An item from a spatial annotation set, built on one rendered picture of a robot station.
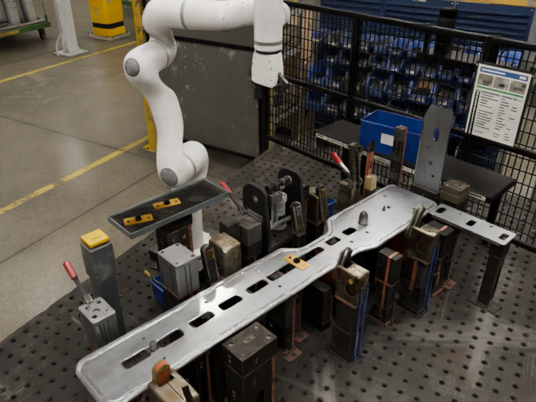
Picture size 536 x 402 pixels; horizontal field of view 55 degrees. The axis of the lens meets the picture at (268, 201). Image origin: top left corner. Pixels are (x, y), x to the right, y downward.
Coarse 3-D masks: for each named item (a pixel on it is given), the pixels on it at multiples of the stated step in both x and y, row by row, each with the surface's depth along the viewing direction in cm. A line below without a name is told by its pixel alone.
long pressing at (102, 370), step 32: (384, 192) 203; (352, 224) 183; (384, 224) 183; (320, 256) 167; (352, 256) 168; (224, 288) 153; (288, 288) 153; (160, 320) 141; (192, 320) 141; (224, 320) 141; (96, 352) 131; (128, 352) 131; (160, 352) 131; (192, 352) 131; (96, 384) 122; (128, 384) 122
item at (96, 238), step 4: (92, 232) 149; (96, 232) 149; (100, 232) 149; (84, 236) 148; (88, 236) 148; (92, 236) 148; (96, 236) 148; (100, 236) 148; (104, 236) 148; (84, 240) 146; (88, 240) 146; (92, 240) 146; (96, 240) 146; (100, 240) 146; (104, 240) 147; (108, 240) 148; (88, 244) 145; (92, 244) 144; (96, 244) 145
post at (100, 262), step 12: (84, 252) 148; (96, 252) 146; (108, 252) 149; (96, 264) 147; (108, 264) 150; (96, 276) 149; (108, 276) 152; (96, 288) 154; (108, 288) 154; (108, 300) 156; (120, 312) 161; (120, 324) 163; (120, 336) 165
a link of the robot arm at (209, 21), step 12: (192, 0) 156; (204, 0) 155; (228, 0) 155; (240, 0) 157; (252, 0) 158; (180, 12) 155; (192, 12) 154; (204, 12) 153; (216, 12) 152; (228, 12) 153; (240, 12) 157; (252, 12) 159; (288, 12) 156; (192, 24) 156; (204, 24) 155; (216, 24) 153; (228, 24) 155; (240, 24) 159; (252, 24) 161
